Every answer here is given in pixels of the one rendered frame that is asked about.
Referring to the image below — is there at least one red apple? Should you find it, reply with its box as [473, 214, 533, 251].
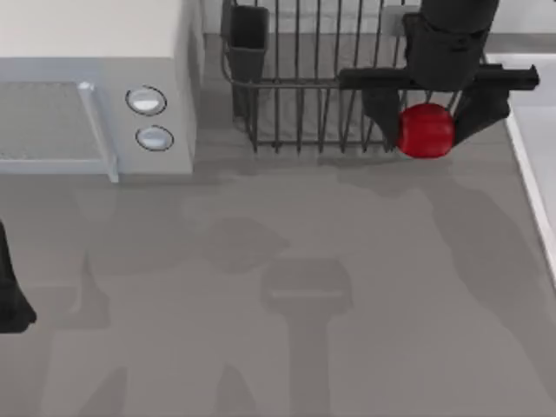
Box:
[396, 102, 456, 160]

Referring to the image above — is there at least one black cutlery holder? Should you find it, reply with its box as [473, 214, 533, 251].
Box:
[221, 3, 271, 84]

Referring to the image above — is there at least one small microwave knob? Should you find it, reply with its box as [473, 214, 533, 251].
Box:
[135, 124, 175, 153]

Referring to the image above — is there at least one large microwave knob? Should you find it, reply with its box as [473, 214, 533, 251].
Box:
[124, 84, 169, 117]

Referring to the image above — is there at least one pale microwave oven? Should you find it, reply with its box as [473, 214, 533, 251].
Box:
[0, 0, 206, 184]

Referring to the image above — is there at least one microwave oven glass door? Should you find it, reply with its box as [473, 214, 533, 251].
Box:
[0, 80, 120, 183]

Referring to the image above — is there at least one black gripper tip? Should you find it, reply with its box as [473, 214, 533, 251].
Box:
[0, 220, 38, 335]

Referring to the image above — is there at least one dark wire dish rack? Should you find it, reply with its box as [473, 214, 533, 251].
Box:
[219, 0, 435, 156]

